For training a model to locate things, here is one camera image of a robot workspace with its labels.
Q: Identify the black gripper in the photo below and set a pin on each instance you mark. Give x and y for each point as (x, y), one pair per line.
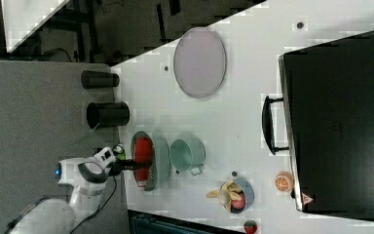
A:
(127, 165)

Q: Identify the red felt ketchup bottle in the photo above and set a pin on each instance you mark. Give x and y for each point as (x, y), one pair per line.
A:
(143, 155)

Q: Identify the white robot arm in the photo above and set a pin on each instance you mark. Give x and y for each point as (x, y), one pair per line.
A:
(88, 177)

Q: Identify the green oval strainer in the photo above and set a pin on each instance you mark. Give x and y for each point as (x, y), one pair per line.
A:
(160, 168)

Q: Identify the black round pan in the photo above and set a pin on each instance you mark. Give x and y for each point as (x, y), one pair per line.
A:
(107, 114)

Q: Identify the green mug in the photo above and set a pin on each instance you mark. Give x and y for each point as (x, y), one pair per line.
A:
(188, 155)

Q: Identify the blue crate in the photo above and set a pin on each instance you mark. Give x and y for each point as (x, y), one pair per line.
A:
(144, 223)

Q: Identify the black cylinder cup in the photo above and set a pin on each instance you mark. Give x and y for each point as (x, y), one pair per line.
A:
(95, 79)

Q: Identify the red apple toy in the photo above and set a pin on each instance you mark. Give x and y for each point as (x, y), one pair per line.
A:
(239, 204)

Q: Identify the dark bowl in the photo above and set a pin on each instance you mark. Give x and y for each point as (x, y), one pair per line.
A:
(248, 193)

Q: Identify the lilac round plate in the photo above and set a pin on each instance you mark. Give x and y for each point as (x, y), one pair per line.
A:
(199, 62)

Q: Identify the strawberry toy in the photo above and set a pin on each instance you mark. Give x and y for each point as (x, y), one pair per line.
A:
(250, 227)

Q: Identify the orange slice toy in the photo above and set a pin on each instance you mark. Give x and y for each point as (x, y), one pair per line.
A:
(284, 182)

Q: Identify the black toaster oven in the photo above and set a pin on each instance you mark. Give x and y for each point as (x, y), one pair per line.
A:
(327, 92)

